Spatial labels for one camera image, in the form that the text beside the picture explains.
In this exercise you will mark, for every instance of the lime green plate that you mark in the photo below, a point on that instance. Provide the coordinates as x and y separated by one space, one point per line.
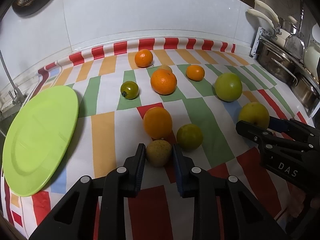
38 138

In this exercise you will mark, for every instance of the stainless steel pot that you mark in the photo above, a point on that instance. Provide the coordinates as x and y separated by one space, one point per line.
278 63

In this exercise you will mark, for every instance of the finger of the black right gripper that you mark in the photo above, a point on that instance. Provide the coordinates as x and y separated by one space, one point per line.
272 140
297 130

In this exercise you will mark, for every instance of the cream handled utensil rear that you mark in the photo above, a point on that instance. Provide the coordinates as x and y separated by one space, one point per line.
268 9

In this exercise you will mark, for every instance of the cream handled utensil front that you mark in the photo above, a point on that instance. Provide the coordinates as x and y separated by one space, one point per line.
274 24

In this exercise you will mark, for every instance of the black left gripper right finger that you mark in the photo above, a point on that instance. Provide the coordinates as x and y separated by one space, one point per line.
223 208

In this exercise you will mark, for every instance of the small green tomato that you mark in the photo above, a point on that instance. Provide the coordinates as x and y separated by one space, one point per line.
129 90

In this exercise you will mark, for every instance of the small orange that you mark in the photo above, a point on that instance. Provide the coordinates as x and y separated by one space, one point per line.
195 72

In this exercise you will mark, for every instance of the orange with stem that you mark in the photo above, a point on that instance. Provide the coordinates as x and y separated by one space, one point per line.
144 58

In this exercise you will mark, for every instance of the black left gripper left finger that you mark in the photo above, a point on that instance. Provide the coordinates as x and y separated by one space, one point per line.
94 208

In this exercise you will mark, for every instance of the white dish rack bracket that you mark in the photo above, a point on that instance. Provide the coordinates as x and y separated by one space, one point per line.
255 45

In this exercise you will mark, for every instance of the large green apple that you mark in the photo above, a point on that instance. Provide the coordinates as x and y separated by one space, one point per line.
228 87

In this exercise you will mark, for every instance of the yellow-green apple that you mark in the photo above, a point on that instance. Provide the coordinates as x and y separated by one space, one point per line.
255 113

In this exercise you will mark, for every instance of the small yellow lemon fruit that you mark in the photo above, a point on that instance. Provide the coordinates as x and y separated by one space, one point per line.
165 67

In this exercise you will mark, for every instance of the small yellow-brown fruit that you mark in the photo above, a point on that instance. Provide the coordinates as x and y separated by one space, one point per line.
158 152

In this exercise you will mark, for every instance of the steel faucet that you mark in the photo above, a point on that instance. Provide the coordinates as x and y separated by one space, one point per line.
17 98

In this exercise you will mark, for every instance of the dark green-yellow citrus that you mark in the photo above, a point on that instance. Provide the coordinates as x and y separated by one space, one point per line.
189 137

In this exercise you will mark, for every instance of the large orange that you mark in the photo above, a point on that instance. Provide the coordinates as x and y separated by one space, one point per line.
163 82

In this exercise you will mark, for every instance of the cream handled utensil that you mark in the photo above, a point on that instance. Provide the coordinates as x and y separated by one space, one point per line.
274 24
268 9

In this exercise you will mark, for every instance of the striped colourful tablecloth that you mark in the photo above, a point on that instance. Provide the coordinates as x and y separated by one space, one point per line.
110 127

